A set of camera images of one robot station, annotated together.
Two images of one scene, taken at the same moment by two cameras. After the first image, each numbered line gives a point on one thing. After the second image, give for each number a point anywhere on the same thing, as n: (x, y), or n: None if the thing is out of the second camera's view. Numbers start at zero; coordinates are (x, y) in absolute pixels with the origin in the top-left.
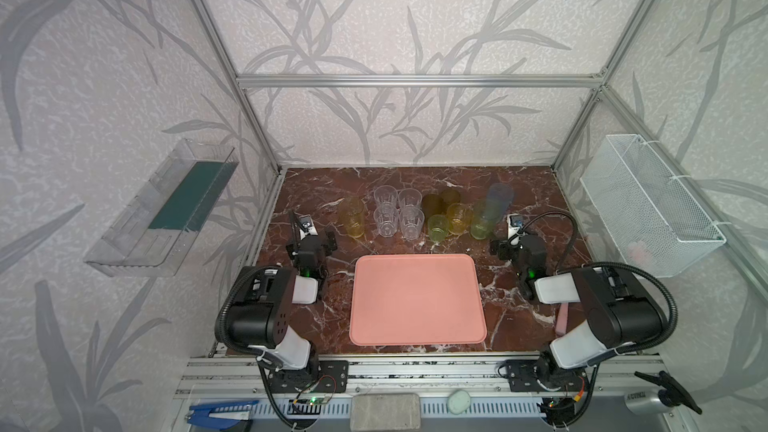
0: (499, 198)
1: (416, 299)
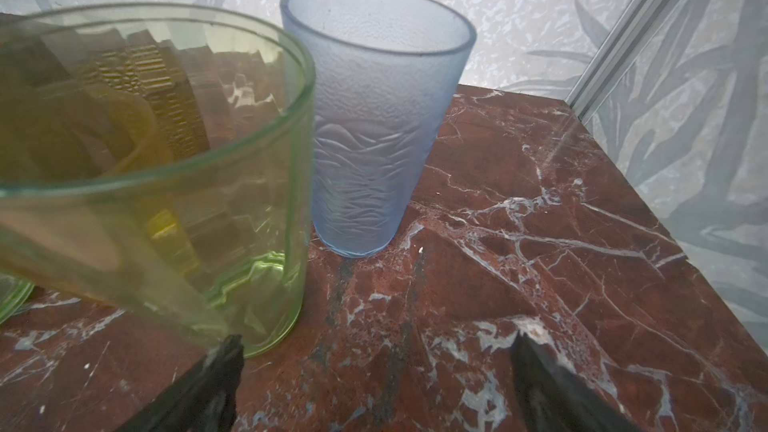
0: (385, 62)
1: None
